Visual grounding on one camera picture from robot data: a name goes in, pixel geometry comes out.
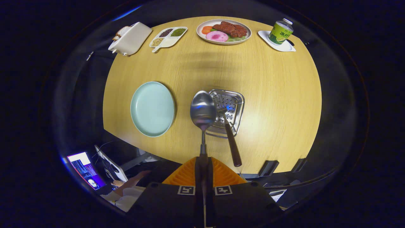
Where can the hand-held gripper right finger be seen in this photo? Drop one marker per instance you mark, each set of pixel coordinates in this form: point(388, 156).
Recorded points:
point(209, 177)

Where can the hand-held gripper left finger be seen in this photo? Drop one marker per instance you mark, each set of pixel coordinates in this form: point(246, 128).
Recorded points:
point(198, 177)

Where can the white laptop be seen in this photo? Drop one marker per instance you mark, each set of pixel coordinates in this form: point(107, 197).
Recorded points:
point(120, 172)

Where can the square metal drain basket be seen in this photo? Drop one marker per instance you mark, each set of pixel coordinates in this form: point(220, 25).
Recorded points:
point(235, 101)

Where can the pale green round plate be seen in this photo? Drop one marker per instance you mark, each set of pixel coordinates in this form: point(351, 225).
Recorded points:
point(152, 109)

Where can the lit computer monitor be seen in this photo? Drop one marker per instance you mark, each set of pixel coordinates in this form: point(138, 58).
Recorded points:
point(84, 167)

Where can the white divided condiment dish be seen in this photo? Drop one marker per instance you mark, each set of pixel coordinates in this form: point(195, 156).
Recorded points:
point(171, 41)

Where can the green lettuce leaf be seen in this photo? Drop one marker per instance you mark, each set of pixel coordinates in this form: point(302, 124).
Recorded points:
point(235, 39)

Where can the pink round food slice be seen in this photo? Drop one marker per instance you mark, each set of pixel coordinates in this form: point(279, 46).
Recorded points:
point(216, 36)

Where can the pile of yellow beans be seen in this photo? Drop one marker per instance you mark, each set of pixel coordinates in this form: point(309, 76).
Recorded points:
point(157, 41)

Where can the white round food plate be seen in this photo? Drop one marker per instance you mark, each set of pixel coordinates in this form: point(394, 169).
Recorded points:
point(202, 35)

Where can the pile of green beans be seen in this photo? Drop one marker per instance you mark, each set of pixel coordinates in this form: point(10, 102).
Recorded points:
point(178, 32)

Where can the orange food slice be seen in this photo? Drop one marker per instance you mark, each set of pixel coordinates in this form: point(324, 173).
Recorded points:
point(206, 30)

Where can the pile of dark beans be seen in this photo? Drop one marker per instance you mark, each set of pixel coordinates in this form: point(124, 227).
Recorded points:
point(165, 32)

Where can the red-brown meat pieces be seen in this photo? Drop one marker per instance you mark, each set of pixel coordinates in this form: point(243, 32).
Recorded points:
point(231, 29)

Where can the white square coaster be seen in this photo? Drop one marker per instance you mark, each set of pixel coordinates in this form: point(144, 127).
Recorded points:
point(286, 48)

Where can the cream white toaster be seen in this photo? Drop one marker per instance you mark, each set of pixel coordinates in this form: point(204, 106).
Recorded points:
point(133, 39)

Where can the green label drink bottle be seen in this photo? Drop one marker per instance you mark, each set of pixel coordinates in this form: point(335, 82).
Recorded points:
point(280, 33)

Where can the toasted bread slice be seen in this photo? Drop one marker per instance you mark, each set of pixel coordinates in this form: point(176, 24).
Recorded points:
point(116, 37)
point(123, 30)

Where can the silver clip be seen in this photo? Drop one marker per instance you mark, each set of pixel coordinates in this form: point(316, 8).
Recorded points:
point(89, 55)

